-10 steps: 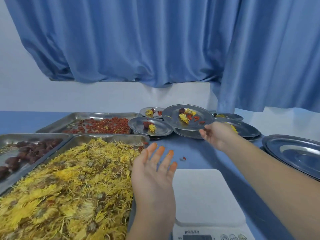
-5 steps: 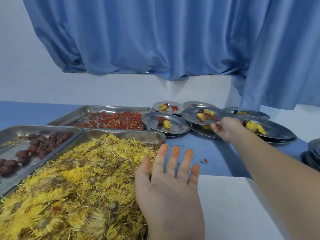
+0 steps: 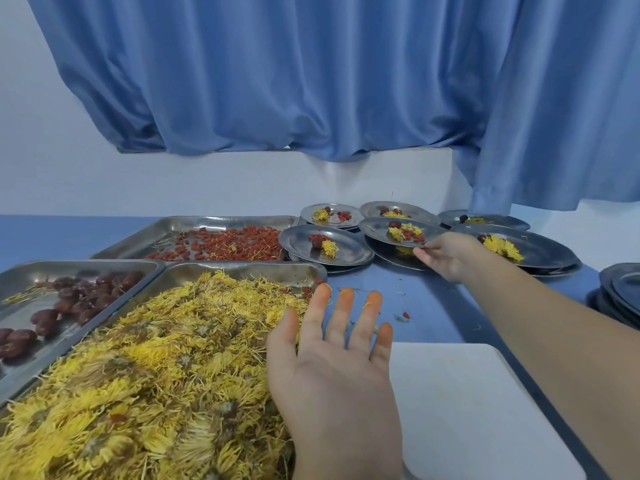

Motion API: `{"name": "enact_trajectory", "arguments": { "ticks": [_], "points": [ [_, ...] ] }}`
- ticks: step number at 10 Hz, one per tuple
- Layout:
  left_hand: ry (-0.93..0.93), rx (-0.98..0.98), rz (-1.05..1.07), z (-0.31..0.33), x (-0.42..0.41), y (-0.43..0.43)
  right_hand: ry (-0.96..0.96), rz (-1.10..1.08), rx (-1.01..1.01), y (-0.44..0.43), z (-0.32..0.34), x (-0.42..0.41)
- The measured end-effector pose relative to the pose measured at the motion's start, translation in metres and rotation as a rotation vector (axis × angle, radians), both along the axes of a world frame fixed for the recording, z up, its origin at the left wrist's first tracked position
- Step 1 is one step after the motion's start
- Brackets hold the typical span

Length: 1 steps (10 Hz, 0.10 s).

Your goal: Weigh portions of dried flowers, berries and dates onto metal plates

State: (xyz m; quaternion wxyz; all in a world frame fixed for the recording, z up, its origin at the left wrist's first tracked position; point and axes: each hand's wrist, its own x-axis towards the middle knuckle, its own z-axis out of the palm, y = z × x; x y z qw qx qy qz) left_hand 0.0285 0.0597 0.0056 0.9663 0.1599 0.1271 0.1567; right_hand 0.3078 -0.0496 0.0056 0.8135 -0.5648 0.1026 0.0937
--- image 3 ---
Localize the stack of steel plates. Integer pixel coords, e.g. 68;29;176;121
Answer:
585;263;640;329

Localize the round steel plate red label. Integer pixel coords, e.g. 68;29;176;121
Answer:
299;203;366;228

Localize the narrow blue curtain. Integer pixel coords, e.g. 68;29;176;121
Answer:
452;0;640;215

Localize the pile of yellow chrysanthemums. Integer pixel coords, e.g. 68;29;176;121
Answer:
0;272;313;480

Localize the blue tablecloth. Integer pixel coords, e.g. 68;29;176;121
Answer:
0;214;640;480

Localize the person's right forearm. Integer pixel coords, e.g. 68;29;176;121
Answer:
455;249;640;480

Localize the wide blue curtain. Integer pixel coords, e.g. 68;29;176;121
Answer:
25;0;521;163

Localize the person's right hand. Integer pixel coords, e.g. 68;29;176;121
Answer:
412;232;489;285

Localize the rectangular steel tray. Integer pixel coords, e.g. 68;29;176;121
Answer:
89;215;301;263
0;261;329;480
0;259;166;405

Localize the person's left hand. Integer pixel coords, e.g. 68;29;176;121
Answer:
266;283;405;471

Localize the white digital kitchen scale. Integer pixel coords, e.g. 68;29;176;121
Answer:
389;343;587;480

